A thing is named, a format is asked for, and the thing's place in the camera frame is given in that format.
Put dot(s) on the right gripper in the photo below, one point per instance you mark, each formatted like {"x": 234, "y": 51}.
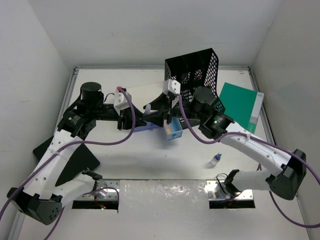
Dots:
{"x": 161, "y": 101}

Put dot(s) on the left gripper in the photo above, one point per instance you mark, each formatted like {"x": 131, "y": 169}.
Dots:
{"x": 126, "y": 118}

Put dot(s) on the white drawer organizer box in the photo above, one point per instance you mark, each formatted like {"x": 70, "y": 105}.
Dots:
{"x": 142, "y": 95}

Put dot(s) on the blue pulled-out drawer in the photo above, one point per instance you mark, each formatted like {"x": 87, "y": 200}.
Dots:
{"x": 175, "y": 127}

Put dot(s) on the light blue highlighter pen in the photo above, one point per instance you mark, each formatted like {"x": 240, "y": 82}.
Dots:
{"x": 147, "y": 110}

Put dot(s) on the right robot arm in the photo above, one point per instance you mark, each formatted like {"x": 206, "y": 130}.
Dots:
{"x": 284, "y": 170}

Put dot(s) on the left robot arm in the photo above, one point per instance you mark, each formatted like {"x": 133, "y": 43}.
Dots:
{"x": 39, "y": 197}

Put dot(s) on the pink capped glue stick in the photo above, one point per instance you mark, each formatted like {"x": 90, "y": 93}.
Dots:
{"x": 120, "y": 89}

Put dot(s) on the black mesh file organizer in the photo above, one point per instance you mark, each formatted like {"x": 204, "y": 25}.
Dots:
{"x": 192, "y": 71}

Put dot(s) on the black notebook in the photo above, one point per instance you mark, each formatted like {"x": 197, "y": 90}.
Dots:
{"x": 81, "y": 159}

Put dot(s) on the small clear dropper bottle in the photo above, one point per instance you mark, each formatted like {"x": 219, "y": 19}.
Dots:
{"x": 215, "y": 160}

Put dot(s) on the green notebook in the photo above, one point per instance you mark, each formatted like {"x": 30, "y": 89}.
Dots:
{"x": 242, "y": 104}

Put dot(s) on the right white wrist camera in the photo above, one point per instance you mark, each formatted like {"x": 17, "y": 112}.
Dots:
{"x": 171, "y": 86}

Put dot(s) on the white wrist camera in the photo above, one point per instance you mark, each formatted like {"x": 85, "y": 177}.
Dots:
{"x": 171, "y": 86}
{"x": 120, "y": 101}

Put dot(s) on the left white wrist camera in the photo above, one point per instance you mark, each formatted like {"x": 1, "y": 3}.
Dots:
{"x": 120, "y": 101}

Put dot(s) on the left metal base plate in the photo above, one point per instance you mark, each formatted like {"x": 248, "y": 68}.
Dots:
{"x": 108, "y": 190}

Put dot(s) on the metal base plate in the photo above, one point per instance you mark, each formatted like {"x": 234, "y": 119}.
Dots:
{"x": 108, "y": 190}
{"x": 217, "y": 192}

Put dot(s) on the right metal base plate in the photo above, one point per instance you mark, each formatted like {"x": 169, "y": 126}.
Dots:
{"x": 217, "y": 192}

